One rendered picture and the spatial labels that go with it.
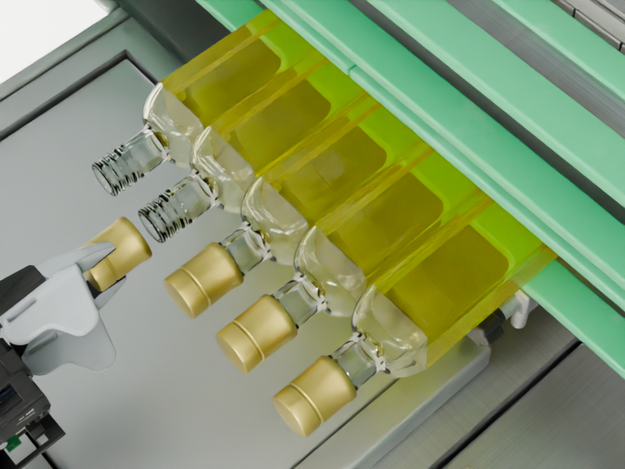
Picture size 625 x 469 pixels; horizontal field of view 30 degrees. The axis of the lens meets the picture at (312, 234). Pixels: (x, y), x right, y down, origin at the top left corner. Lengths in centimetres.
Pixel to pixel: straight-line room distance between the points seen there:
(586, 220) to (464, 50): 13
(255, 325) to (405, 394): 17
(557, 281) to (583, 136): 17
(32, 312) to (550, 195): 34
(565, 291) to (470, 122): 14
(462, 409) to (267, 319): 22
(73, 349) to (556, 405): 38
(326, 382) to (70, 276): 18
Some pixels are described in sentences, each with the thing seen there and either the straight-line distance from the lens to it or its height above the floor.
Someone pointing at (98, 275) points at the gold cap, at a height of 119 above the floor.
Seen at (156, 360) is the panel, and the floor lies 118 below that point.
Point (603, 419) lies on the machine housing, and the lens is 94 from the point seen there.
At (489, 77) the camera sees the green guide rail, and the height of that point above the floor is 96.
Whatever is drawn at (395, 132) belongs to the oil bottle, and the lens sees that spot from 83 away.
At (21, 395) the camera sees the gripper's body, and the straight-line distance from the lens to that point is 75.
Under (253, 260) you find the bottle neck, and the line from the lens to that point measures 80.
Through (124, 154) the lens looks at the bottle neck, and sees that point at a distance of 86.
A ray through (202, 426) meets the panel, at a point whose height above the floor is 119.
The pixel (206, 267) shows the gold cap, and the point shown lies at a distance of 79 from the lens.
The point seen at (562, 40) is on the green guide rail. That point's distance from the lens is 75.
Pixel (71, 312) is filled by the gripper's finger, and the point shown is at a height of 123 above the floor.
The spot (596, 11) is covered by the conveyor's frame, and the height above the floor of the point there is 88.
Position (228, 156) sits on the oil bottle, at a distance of 82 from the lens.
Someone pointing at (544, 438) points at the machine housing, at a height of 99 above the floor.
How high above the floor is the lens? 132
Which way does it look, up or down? 18 degrees down
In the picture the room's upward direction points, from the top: 128 degrees counter-clockwise
